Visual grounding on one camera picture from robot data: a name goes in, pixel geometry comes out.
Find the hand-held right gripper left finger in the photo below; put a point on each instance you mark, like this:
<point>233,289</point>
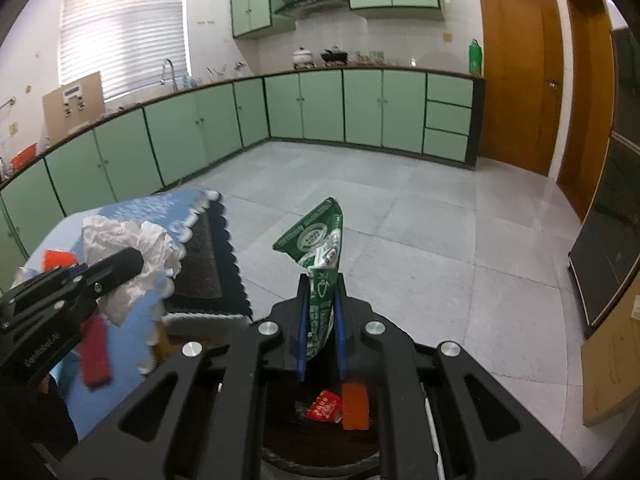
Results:
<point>301,330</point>

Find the red basin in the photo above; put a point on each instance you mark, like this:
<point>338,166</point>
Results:
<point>24,156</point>

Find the red printed wrapper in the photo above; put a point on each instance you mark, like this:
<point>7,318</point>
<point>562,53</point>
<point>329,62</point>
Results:
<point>325,406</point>

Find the white pot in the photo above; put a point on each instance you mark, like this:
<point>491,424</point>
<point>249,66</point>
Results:
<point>303,57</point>

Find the white paper tissue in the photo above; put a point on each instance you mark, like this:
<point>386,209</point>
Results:
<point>150,245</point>

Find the green plastic bottle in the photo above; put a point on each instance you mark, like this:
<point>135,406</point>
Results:
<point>475,59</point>

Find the wooden door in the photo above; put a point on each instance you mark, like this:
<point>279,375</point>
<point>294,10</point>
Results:
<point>590,110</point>
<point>515,85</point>

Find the white window blinds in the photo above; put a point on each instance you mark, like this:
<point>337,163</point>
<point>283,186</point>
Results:
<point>125,35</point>

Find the dark grey scalloped mat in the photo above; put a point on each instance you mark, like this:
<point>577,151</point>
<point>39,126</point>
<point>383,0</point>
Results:
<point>200,260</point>

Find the long red packet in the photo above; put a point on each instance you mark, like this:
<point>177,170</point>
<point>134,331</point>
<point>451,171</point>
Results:
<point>96,360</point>

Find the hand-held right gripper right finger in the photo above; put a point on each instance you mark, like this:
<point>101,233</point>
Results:
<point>340,330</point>

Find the green lower kitchen cabinets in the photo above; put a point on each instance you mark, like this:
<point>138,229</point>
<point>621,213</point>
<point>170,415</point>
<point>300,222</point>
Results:
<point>320,105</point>

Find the metal faucet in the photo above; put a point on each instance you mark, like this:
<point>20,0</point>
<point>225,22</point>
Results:
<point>168,72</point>

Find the black wok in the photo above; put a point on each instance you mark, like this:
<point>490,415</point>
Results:
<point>334,56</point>

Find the black trash bin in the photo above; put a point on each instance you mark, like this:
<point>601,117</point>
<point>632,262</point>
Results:
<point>310,442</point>

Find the cardboard box with white labels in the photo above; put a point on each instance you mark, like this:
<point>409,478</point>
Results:
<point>75,121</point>

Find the orange wrapper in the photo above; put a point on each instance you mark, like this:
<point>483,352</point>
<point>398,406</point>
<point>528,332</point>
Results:
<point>355,406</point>

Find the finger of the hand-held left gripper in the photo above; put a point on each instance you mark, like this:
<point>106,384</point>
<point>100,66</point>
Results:
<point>117,267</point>

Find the green milk packet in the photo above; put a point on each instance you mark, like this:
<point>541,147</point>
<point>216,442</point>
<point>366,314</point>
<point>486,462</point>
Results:
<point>315,240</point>

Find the range hood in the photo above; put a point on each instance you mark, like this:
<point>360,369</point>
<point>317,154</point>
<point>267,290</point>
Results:
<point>310,6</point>

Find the blue printed tablecloth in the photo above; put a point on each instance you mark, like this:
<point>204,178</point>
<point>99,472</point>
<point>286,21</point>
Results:
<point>131,345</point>

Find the small red packet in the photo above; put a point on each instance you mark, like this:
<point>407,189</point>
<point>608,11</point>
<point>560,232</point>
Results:
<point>57,259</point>

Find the plain cardboard box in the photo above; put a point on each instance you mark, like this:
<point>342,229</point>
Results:
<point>610,370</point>

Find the black refrigerator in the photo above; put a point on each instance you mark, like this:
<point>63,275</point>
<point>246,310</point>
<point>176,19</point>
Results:
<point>610,240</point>

